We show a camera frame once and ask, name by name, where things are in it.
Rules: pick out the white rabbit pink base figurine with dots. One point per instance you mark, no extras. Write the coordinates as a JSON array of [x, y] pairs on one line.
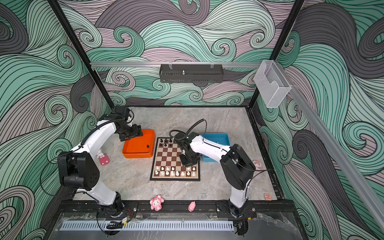
[[103, 158]]

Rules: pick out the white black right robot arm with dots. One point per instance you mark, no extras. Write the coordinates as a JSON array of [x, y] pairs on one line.
[[236, 164]]

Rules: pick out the blue plastic tray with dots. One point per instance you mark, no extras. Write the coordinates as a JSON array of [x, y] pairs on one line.
[[219, 138]]

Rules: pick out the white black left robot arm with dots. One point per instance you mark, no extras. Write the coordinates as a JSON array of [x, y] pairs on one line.
[[78, 170]]

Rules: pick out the orange plastic tray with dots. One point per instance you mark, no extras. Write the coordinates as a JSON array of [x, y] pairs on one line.
[[136, 148]]

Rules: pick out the black perforated wall shelf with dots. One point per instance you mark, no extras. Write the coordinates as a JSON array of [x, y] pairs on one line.
[[183, 73]]

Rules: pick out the brown cream chessboard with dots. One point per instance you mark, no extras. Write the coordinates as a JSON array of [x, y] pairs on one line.
[[167, 165]]

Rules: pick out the white slotted cable duct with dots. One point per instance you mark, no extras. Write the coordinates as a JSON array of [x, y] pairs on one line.
[[150, 226]]

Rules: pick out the clear acrylic wall box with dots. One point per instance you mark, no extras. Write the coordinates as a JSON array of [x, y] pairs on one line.
[[272, 83]]

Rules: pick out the black front mounting rail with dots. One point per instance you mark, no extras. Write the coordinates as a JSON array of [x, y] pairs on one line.
[[219, 208]]

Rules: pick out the small pink pig figurine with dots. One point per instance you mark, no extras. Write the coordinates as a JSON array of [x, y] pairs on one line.
[[192, 206]]

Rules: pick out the aluminium right wall rail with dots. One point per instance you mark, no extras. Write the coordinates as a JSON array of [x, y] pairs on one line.
[[364, 190]]

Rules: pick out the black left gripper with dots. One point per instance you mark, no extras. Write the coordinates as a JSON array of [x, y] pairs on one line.
[[137, 131]]

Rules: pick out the pink white round figurine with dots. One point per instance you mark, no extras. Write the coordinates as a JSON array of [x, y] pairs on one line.
[[258, 165]]

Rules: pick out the pink pig plush toy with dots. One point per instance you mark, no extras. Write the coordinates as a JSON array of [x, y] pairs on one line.
[[156, 203]]

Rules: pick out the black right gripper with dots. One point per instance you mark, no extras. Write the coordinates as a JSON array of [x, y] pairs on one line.
[[185, 164]]

